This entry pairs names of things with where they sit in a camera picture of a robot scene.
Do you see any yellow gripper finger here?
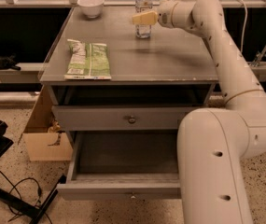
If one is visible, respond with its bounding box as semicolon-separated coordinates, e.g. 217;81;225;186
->
132;10;158;25

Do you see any white hanging cable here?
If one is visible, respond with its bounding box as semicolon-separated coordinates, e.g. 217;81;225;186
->
234;0;248;54

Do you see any grey upper drawer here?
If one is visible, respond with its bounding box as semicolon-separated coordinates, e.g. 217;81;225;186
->
52;105;195;131

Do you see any grey open lower drawer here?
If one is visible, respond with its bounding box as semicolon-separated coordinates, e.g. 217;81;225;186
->
58;130;180;200

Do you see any black bag on shelf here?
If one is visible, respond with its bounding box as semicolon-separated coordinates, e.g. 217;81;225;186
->
0;56;21;70

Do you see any grey wooden drawer cabinet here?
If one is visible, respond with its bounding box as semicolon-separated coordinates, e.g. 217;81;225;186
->
38;5;223;142

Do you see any black stand base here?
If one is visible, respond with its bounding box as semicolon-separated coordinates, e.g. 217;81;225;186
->
0;121;63;224

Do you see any clear plastic water bottle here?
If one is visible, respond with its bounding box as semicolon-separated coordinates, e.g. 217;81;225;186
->
135;0;153;38

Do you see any brown cardboard box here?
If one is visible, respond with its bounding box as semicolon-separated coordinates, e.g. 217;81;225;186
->
22;87;73;161

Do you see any green snack bag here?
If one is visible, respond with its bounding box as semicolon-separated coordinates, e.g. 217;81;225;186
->
64;39;111;80

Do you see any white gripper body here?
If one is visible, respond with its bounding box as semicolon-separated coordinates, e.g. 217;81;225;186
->
157;0;177;28

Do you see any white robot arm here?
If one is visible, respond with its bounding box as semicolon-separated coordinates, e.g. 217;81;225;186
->
133;0;266;224

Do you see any white ceramic bowl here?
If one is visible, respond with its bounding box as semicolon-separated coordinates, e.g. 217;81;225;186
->
77;0;105;19

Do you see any black floor cable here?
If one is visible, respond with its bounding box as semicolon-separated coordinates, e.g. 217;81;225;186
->
0;163;54;224

